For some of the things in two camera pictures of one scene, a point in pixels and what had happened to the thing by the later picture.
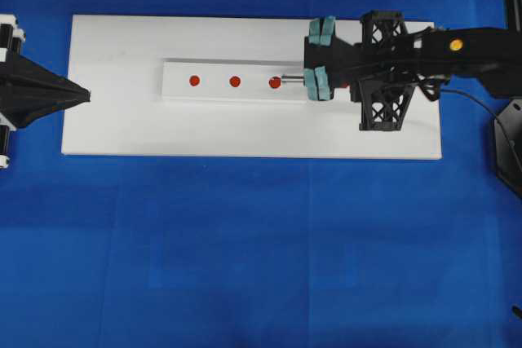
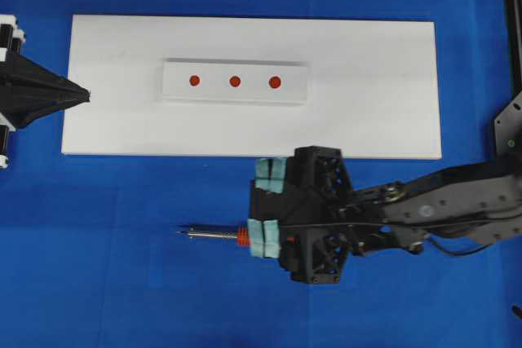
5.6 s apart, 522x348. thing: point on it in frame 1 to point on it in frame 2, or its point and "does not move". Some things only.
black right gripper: [383, 68] to [328, 218]
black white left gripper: [19, 77] does not move
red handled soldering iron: [302, 78] to [242, 234]
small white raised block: [239, 78] does not move
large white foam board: [120, 59] does not move
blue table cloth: [149, 251] does not move
